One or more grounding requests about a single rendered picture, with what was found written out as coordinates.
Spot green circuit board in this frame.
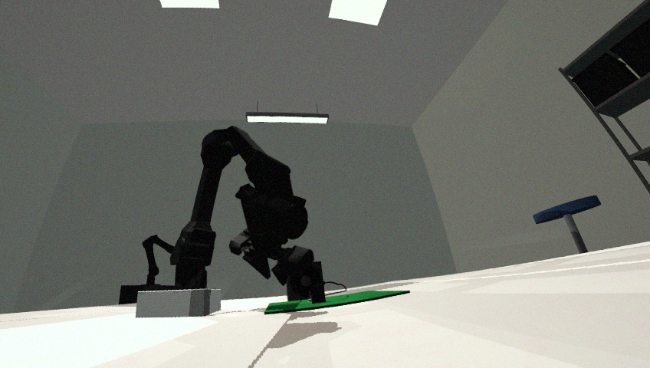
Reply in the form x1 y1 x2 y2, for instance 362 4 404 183
264 291 410 315

